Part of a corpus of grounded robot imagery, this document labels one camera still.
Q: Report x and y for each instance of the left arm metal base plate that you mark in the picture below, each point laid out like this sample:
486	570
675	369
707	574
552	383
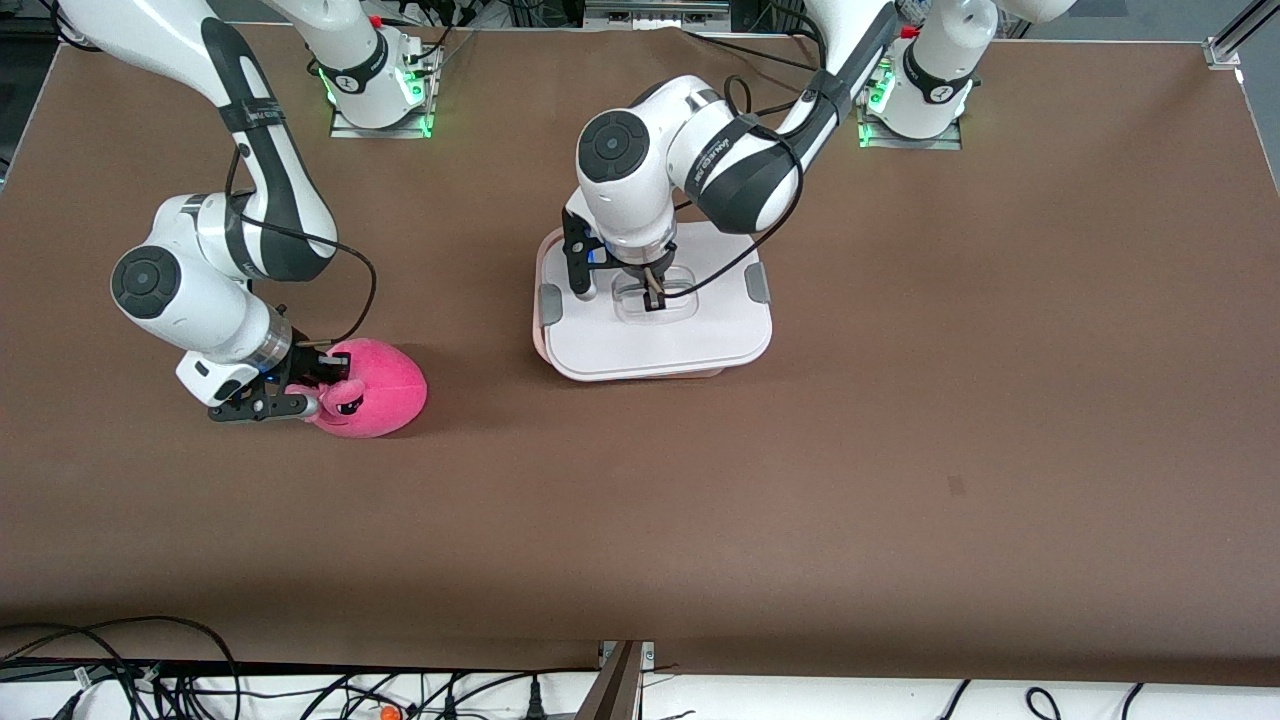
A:
950	143

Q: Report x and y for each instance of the grey metal device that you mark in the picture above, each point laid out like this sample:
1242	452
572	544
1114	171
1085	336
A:
655	12

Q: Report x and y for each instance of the aluminium frame corner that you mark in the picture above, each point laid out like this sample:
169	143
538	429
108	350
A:
1235	45

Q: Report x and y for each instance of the white box lid grey latches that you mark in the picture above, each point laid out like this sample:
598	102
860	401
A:
640	345

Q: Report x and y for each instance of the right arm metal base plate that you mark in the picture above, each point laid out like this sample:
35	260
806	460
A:
345	128

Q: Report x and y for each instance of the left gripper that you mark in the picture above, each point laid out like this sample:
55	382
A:
641	272

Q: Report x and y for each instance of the brown table mat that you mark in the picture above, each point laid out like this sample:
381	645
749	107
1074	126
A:
700	500

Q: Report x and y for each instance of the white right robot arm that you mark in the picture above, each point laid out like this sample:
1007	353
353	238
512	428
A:
180	300

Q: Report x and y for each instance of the aluminium profile post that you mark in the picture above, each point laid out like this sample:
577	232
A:
615	685

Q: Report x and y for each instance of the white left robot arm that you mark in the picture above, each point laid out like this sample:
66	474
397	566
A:
640	190

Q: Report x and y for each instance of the pink plush toy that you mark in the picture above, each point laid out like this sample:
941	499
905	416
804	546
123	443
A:
385	385

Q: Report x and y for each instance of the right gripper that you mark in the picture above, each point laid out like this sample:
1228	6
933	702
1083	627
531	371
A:
306	365

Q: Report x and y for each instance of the pink plastic box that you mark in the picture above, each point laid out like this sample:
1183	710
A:
540	345

